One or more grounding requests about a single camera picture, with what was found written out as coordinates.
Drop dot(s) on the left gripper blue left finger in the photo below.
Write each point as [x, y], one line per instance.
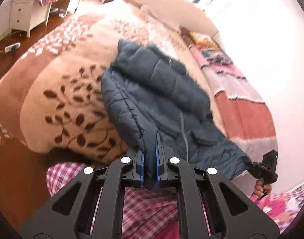
[138, 168]

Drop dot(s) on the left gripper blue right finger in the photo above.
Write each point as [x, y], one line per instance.
[160, 165]

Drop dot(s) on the dark quilted puffer jacket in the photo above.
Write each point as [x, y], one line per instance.
[149, 97]

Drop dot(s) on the pink plaid pajama clothing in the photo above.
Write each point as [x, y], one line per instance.
[154, 215]

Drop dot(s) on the person right hand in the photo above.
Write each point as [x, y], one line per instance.
[261, 189]

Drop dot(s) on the red pink patchwork quilt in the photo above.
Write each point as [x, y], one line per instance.
[246, 118]

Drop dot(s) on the beige leaf pattern blanket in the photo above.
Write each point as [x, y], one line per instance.
[51, 97]

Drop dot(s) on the beige padded headboard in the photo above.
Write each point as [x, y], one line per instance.
[181, 12]

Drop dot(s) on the white power strip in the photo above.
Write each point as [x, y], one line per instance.
[12, 47]

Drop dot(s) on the white nightstand with plaid cloth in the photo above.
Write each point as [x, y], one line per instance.
[25, 15]

